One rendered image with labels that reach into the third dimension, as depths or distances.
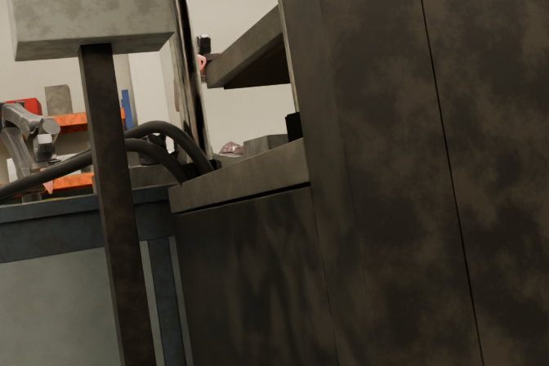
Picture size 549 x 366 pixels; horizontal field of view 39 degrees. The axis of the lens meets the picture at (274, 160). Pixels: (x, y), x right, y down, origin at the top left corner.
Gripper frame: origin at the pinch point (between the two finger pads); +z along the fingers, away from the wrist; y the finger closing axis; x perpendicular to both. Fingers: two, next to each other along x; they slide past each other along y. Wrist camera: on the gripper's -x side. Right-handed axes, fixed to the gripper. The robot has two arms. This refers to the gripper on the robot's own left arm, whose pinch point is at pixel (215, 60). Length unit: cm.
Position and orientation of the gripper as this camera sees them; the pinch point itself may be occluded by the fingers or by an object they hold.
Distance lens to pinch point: 250.4
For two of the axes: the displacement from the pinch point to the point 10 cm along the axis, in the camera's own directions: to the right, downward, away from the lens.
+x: 1.4, 9.9, -0.3
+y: 9.5, -1.3, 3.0
